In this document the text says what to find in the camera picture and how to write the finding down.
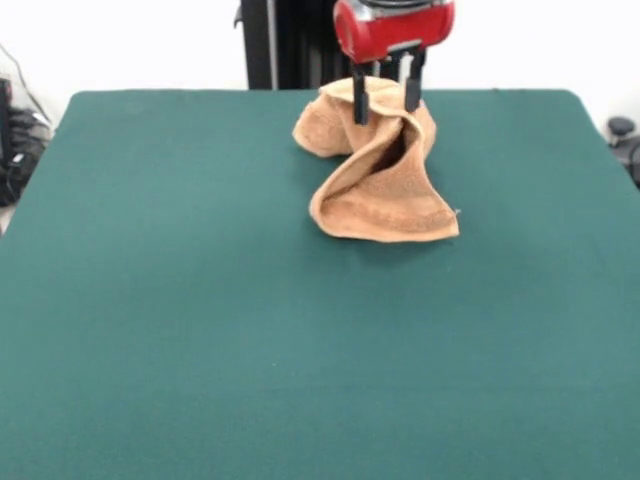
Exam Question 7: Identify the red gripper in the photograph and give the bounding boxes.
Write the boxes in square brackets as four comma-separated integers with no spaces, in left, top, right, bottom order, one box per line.
[332,0,458,126]

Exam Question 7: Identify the tan terry towel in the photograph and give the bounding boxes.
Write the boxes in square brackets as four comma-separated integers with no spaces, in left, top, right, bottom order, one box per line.
[291,77,460,243]

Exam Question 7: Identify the black round-topped object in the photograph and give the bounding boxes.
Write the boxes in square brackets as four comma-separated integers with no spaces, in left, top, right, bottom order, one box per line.
[606,116,640,190]

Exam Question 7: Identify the dark green table cloth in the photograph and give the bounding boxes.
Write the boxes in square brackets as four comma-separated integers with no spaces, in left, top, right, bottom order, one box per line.
[0,88,640,480]

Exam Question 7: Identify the black equipment pile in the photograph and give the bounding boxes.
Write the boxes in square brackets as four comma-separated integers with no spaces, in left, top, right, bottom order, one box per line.
[0,77,54,209]

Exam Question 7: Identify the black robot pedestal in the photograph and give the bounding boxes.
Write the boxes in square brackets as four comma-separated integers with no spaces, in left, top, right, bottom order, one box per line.
[232,0,402,92]

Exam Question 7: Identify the thin grey cable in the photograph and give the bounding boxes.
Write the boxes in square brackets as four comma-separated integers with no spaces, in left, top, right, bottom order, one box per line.
[0,42,52,124]

